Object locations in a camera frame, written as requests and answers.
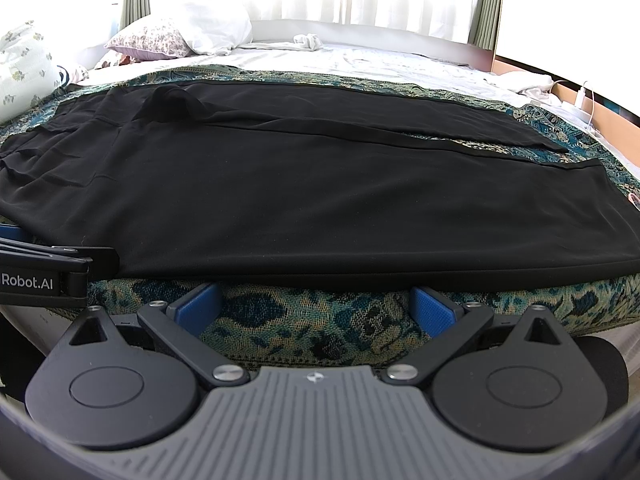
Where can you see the white green floral pillow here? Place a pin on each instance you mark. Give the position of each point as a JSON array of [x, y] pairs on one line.
[[28, 69]]

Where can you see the purple floral pillow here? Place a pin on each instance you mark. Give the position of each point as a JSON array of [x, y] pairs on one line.
[[150, 39]]

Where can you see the black pants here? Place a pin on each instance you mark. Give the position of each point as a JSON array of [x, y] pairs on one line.
[[260, 182]]

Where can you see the small white rolled cloth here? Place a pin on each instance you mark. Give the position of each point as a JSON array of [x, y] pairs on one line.
[[307, 42]]

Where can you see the white bed sheet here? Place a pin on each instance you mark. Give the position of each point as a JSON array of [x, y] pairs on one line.
[[349, 61]]

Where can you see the teal gold patterned bedspread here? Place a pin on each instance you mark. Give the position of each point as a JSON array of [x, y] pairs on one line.
[[287, 326]]

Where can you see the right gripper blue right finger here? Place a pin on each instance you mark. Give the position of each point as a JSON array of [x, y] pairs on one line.
[[433, 312]]

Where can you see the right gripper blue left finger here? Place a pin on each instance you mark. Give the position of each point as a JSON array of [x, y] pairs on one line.
[[197, 309]]

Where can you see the navy white striped cloth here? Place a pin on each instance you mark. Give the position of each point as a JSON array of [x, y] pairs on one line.
[[72, 76]]

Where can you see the green right curtain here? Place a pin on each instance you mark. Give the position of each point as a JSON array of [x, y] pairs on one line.
[[485, 23]]

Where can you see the white crumpled cloth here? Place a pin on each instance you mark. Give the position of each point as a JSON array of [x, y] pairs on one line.
[[537, 87]]

